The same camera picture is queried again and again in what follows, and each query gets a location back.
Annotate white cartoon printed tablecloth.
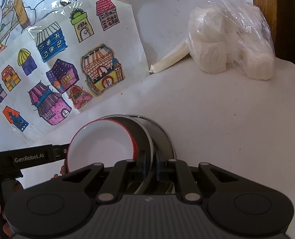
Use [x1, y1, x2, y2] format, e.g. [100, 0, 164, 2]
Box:
[19, 56, 295, 229]

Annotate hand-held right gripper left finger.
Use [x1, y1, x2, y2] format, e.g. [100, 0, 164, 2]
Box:
[63, 152, 149, 202]

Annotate brown wooden frame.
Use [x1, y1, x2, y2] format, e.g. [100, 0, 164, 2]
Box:
[251, 0, 295, 71]

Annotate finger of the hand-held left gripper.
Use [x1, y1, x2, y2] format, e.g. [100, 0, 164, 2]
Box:
[51, 142, 71, 163]

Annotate large white red-rimmed bowl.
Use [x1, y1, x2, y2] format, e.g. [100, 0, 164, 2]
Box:
[65, 120, 138, 175]

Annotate colourful houses drawing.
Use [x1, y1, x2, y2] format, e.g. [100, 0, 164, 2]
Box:
[0, 0, 150, 140]

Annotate child with fan drawing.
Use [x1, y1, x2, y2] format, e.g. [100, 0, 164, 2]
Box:
[0, 0, 113, 66]

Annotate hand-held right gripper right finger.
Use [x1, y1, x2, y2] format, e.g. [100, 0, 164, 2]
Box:
[154, 154, 240, 202]

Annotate plastic bag of white rolls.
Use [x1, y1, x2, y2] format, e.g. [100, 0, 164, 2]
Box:
[185, 0, 276, 81]

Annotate cream rolled paper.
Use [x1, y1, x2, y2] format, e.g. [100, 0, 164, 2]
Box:
[149, 41, 189, 74]

